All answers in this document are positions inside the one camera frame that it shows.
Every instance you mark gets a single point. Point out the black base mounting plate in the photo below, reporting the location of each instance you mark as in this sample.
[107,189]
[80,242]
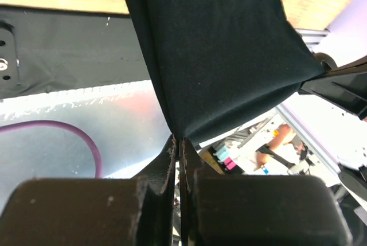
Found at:
[44,51]

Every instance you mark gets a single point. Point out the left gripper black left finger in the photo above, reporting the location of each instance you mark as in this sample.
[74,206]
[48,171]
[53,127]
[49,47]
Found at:
[135,211]

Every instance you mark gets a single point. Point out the black t-shirt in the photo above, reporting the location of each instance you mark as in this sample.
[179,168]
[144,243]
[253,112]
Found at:
[216,64]

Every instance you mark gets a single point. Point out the white slotted cable duct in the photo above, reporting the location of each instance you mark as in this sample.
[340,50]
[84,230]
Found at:
[15,107]

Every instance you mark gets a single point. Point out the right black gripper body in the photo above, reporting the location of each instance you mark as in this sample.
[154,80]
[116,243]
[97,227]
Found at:
[344,87]

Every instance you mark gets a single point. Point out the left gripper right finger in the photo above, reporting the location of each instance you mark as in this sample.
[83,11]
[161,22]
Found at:
[236,209]

